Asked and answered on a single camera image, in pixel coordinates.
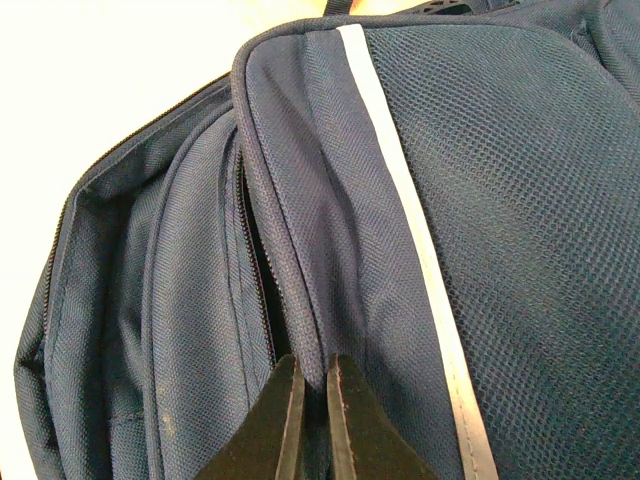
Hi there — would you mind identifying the navy blue student backpack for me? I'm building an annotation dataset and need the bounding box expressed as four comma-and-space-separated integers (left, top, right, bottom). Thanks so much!
14, 1, 639, 479

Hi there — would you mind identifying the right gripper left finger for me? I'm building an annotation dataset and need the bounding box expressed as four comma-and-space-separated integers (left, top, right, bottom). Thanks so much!
199, 354, 305, 480

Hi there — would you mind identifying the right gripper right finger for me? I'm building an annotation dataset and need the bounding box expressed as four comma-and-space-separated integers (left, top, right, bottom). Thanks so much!
326, 354, 436, 479

